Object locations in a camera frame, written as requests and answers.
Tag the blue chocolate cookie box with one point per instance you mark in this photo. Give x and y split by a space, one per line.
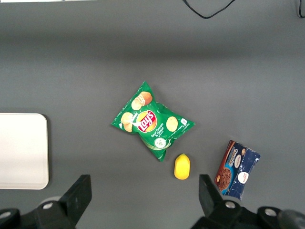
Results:
238 171

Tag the yellow lemon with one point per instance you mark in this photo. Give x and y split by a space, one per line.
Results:
182 167

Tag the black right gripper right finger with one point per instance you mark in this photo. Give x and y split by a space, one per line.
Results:
212 202

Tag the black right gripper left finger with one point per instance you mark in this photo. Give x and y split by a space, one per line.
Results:
71 200

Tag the green Lay's chips bag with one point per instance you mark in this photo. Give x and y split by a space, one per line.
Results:
147 124

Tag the white rectangular tray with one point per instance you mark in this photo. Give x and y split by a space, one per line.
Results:
23 150

